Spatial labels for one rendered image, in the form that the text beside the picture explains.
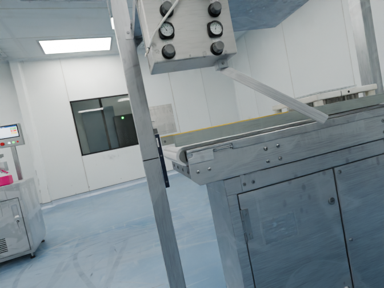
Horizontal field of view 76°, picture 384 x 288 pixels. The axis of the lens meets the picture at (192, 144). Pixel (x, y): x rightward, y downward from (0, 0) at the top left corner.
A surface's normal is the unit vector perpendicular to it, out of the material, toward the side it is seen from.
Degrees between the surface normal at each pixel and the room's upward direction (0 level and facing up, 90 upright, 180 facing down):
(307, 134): 90
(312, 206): 90
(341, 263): 90
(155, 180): 90
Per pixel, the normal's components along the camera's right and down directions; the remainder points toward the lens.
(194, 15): 0.25, 0.00
